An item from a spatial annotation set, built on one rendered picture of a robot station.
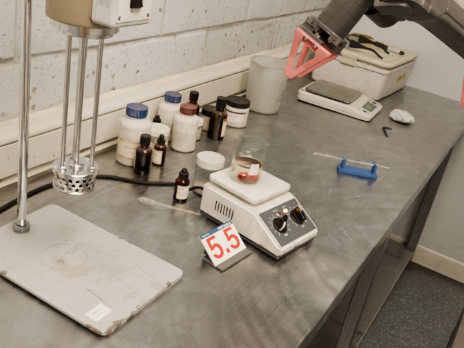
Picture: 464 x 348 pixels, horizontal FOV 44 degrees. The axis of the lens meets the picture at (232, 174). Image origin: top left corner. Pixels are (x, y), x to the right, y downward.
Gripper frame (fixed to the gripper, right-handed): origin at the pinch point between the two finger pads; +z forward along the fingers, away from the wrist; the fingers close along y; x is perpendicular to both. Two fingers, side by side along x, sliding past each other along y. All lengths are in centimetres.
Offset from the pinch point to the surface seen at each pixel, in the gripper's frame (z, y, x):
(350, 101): 7, 92, -8
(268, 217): 23.2, 0.7, -12.8
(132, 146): 36.1, 13.7, 19.3
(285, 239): 24.0, -0.1, -17.8
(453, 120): -8, 119, -40
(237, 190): 23.5, 1.2, -5.2
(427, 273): 49, 155, -82
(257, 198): 21.8, 0.5, -9.2
